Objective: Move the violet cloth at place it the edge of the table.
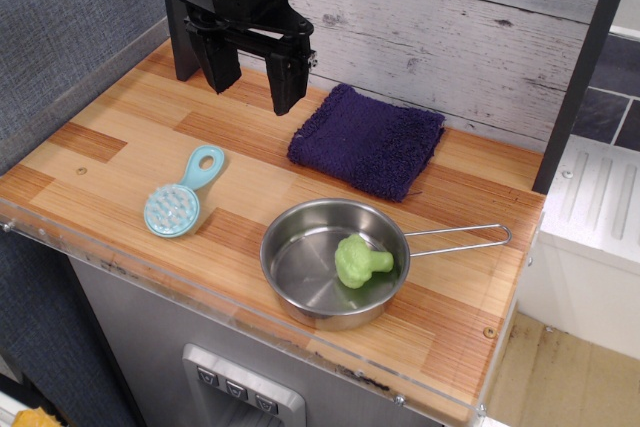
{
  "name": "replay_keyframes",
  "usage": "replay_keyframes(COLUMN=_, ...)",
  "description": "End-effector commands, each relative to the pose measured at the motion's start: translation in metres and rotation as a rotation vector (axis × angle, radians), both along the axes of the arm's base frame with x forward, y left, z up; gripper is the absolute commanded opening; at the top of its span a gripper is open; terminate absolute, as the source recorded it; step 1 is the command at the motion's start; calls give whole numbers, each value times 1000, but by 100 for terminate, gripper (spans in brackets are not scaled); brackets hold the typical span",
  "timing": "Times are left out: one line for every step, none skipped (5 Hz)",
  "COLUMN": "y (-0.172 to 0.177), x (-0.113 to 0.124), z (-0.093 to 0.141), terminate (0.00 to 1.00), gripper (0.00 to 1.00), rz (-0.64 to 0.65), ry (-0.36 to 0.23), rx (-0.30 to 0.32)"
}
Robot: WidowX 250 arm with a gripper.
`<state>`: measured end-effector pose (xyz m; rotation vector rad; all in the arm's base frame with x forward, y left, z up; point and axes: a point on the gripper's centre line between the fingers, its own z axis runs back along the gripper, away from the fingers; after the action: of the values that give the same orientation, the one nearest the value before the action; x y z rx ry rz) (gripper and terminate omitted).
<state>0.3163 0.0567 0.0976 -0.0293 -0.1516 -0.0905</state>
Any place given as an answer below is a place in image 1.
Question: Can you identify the stainless steel pan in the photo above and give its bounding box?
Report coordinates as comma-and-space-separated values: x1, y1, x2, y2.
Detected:
259, 197, 513, 332

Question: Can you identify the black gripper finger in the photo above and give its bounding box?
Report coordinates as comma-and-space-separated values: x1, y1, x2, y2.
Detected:
265, 53, 308, 116
186, 26, 241, 94

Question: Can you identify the light blue scrub brush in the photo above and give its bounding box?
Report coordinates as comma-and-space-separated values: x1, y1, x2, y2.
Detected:
143, 145, 225, 238

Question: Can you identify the dark blue cloth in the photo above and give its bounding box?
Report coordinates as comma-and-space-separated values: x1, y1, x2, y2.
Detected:
287, 84, 445, 202

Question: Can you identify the green toy broccoli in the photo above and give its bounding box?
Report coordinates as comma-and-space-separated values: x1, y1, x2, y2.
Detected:
334, 234, 394, 289

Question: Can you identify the grey cabinet with dispenser panel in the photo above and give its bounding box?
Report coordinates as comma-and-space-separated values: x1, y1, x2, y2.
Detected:
71, 259, 435, 426

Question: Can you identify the white ribbed appliance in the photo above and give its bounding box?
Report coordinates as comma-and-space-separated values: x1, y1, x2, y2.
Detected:
517, 136, 639, 358

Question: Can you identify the yellow object at corner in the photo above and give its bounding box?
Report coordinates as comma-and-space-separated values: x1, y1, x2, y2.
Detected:
11, 408, 62, 427

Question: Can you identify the dark right upright post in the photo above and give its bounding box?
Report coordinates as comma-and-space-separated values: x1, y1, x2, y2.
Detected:
532, 0, 621, 194

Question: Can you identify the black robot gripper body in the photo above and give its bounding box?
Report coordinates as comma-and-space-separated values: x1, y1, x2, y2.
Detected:
179, 0, 315, 68

